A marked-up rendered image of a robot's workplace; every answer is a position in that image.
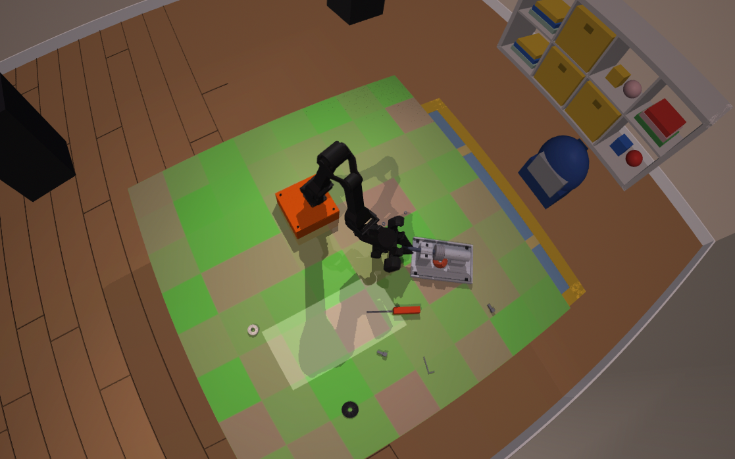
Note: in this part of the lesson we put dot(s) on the red screwdriver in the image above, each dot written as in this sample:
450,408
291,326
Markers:
401,310

